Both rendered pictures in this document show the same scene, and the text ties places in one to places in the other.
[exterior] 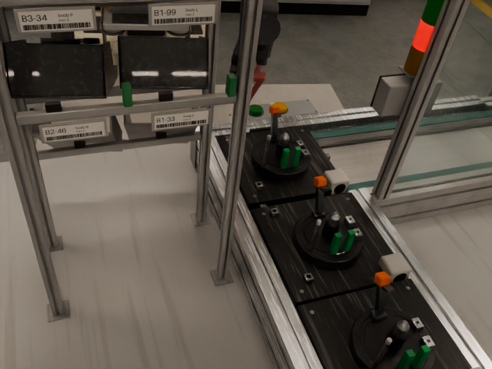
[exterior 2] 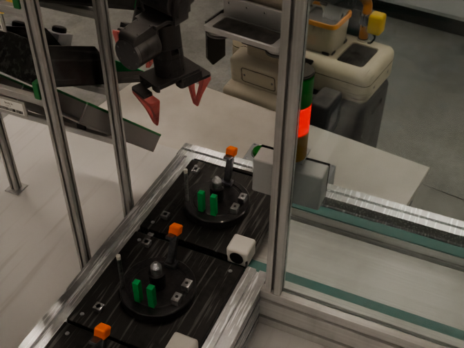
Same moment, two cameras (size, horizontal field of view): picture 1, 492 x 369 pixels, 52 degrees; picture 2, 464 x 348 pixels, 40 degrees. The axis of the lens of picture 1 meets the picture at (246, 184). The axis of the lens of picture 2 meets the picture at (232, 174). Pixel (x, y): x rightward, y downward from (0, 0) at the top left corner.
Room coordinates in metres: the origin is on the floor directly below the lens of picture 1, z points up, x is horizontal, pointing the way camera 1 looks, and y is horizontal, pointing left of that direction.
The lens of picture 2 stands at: (0.28, -0.82, 1.89)
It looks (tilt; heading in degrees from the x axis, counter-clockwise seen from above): 40 degrees down; 48
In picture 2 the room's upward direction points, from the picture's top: straight up
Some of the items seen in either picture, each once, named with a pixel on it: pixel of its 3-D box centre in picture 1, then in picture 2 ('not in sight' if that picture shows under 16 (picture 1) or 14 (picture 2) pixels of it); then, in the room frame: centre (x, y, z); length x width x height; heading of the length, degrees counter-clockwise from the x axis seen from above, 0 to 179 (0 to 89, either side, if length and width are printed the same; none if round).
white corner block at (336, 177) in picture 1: (335, 181); (240, 250); (0.87, -0.20, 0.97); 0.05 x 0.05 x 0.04; 24
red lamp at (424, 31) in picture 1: (430, 34); not in sight; (0.89, -0.29, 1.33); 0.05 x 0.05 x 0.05
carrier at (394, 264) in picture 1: (332, 226); (157, 277); (0.68, -0.18, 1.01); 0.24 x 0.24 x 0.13; 24
